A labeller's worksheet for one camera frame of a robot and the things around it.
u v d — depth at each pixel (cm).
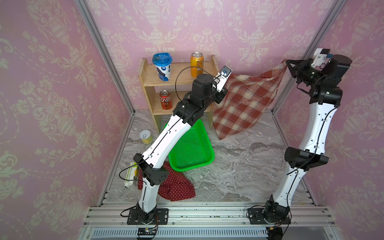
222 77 52
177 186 79
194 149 100
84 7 70
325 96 50
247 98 81
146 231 73
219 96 58
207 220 74
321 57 59
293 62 66
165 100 85
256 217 73
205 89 47
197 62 70
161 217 74
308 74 59
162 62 68
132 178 81
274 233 72
